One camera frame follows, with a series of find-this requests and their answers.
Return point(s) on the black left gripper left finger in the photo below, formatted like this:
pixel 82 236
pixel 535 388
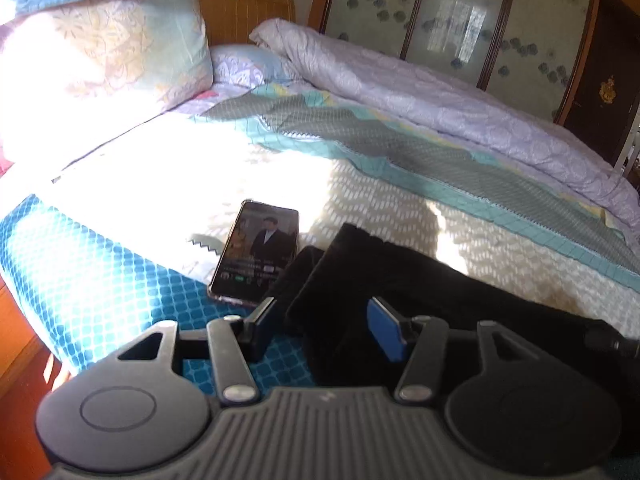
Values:
pixel 233 343

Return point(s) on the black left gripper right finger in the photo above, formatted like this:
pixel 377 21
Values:
pixel 418 343

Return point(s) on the black pants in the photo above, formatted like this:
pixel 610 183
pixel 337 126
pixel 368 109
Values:
pixel 323 295

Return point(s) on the smartphone with lit screen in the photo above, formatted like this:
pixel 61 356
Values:
pixel 261 244

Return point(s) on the patterned quilt bedspread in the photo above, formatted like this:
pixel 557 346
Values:
pixel 131 233

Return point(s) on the wooden nightstand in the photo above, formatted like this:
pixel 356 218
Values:
pixel 23 354

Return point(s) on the small lilac blue pillow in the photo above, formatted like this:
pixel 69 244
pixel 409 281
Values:
pixel 250 66

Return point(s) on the lilac floral duvet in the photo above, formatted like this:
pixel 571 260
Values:
pixel 450 106

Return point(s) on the pastel floral pillow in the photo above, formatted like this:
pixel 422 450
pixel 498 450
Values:
pixel 77 76

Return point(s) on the wooden headboard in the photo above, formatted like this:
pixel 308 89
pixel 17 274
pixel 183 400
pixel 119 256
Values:
pixel 232 21

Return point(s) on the wooden wardrobe frosted floral doors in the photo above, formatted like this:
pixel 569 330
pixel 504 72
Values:
pixel 572 62

